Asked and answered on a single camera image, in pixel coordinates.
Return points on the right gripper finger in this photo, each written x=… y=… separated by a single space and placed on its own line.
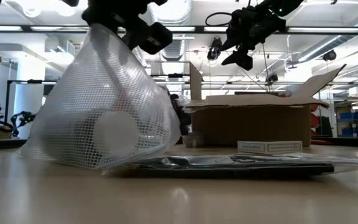
x=230 y=42

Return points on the clear zip pouch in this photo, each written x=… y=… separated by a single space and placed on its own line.
x=89 y=109

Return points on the red storage bin rack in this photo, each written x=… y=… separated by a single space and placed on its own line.
x=315 y=118

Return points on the black background frame stand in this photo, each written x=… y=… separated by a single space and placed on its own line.
x=6 y=105
x=176 y=75

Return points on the green white small box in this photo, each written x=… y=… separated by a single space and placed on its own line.
x=269 y=147

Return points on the silver ventilation duct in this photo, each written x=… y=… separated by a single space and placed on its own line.
x=172 y=49

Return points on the brown cardboard shipping box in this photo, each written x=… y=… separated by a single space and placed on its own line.
x=253 y=124

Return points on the blue storage bins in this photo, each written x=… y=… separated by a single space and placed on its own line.
x=357 y=115

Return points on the black item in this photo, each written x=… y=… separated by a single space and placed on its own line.
x=228 y=166

